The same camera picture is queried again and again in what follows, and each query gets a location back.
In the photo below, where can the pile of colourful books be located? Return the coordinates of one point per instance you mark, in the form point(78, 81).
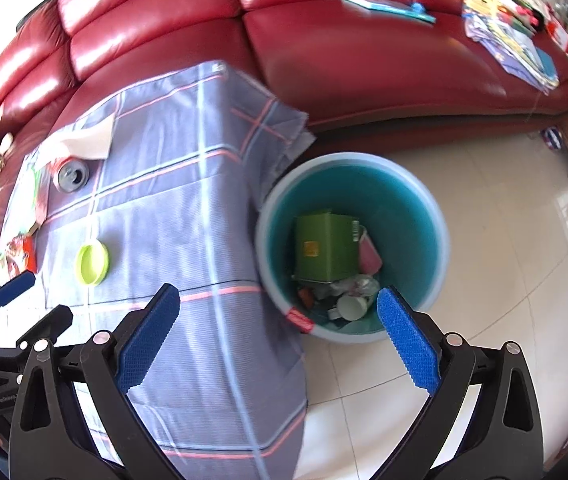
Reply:
point(509, 35)

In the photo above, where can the red snack wrapper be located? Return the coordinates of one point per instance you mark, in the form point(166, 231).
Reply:
point(18, 255)

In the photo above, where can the green plastic lid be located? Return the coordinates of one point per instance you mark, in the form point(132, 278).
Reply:
point(92, 262)

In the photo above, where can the teal book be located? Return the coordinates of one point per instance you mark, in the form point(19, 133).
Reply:
point(379, 5)

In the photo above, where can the green cardboard box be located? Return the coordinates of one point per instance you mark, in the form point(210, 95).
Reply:
point(324, 250)

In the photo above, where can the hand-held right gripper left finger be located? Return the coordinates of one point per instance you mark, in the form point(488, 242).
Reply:
point(146, 340)

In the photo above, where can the red leather sofa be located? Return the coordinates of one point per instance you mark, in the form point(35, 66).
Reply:
point(339, 60)

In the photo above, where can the green snack wrapper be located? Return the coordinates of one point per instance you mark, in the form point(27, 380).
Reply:
point(28, 190)

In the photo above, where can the white jar green label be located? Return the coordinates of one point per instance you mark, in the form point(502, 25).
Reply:
point(351, 306)

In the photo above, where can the clear plastic bottle blue label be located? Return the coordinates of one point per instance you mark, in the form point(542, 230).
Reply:
point(354, 285)

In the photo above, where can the white plush rabbit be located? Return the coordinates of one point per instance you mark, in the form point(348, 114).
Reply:
point(6, 142)

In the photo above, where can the pink paper cup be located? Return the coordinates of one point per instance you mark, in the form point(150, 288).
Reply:
point(369, 257)

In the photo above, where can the white paper napkin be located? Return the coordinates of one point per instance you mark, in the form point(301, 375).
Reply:
point(91, 142)

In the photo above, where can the small blue toy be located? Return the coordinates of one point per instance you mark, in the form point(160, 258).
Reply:
point(418, 8)

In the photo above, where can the red soda can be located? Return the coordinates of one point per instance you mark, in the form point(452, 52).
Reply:
point(71, 176)

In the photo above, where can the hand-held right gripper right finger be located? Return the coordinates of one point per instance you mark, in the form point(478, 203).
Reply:
point(409, 340)

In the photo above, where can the grey plaid blanket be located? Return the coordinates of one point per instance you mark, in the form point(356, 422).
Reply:
point(173, 200)

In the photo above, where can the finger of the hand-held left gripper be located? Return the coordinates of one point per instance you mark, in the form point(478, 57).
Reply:
point(48, 325)
point(13, 287)

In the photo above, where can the teal plastic bucket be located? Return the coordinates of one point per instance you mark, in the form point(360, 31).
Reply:
point(394, 200)

